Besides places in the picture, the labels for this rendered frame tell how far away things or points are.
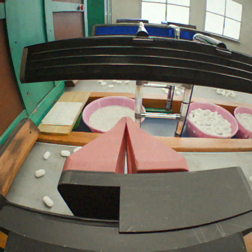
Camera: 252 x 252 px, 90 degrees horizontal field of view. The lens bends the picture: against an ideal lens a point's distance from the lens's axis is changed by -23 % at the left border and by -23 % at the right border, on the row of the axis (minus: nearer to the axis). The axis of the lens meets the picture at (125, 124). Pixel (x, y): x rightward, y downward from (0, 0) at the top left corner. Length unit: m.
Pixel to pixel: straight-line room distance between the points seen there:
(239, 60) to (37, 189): 0.60
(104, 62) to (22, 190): 0.44
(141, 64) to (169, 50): 0.05
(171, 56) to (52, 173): 0.46
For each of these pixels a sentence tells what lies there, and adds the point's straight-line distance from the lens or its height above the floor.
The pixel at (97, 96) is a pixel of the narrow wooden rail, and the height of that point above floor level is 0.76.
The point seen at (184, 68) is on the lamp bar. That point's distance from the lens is 0.28.
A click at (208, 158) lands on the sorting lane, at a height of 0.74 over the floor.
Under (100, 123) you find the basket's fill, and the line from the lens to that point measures 0.69.
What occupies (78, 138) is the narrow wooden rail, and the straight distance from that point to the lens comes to 0.58.
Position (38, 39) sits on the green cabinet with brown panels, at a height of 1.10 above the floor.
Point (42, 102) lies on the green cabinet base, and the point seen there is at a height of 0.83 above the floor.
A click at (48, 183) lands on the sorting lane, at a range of 0.52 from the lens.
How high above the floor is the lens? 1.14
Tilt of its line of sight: 38 degrees down
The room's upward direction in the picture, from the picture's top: straight up
